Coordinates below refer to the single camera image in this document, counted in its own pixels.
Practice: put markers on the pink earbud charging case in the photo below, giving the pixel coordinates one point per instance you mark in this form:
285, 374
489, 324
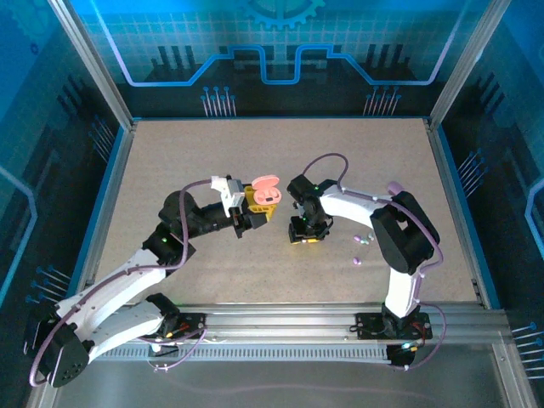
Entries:
265, 183

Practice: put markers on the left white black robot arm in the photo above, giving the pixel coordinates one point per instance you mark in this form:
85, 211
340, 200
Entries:
110, 285

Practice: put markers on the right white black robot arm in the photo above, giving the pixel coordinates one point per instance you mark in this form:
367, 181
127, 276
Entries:
357, 204

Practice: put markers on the grey metal panel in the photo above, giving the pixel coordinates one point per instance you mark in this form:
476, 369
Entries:
276, 382

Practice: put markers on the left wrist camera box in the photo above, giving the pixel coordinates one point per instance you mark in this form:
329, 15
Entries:
231, 191

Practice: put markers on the aluminium table side rail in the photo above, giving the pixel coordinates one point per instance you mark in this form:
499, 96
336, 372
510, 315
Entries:
120, 170
445, 170

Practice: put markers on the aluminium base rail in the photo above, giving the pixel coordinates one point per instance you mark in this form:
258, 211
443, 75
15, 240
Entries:
276, 323

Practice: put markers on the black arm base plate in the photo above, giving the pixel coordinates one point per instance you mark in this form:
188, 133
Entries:
367, 327
193, 327

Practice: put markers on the aluminium frame post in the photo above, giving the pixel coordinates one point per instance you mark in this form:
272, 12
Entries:
94, 64
465, 64

